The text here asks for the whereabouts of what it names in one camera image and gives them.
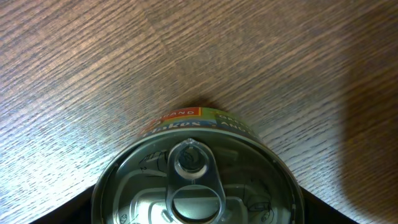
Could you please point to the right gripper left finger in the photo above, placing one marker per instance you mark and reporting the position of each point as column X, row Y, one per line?
column 75, row 211

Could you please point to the silver tin can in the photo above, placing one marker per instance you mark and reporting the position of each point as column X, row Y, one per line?
column 197, row 165

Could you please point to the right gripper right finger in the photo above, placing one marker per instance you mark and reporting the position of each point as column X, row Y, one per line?
column 319, row 212

